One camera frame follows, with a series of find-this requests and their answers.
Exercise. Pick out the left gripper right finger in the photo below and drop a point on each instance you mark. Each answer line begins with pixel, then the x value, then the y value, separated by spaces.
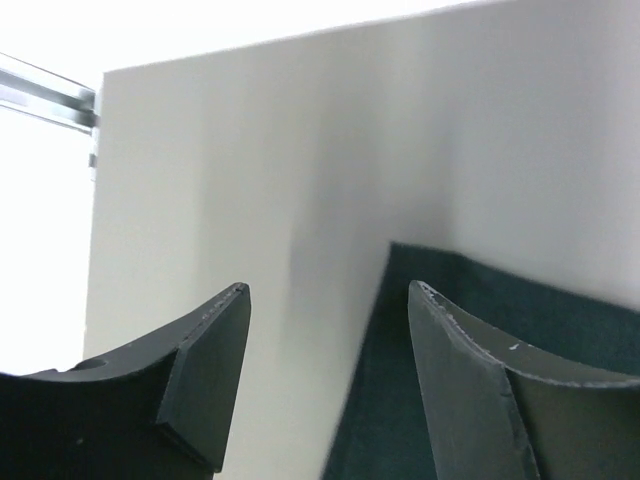
pixel 497 407

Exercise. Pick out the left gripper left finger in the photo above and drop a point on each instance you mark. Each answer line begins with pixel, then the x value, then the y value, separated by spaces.
pixel 157 407

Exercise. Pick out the black t shirt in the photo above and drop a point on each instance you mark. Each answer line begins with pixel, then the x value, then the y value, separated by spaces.
pixel 383 432

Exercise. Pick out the left aluminium corner post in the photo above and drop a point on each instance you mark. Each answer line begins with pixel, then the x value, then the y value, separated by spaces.
pixel 33 91

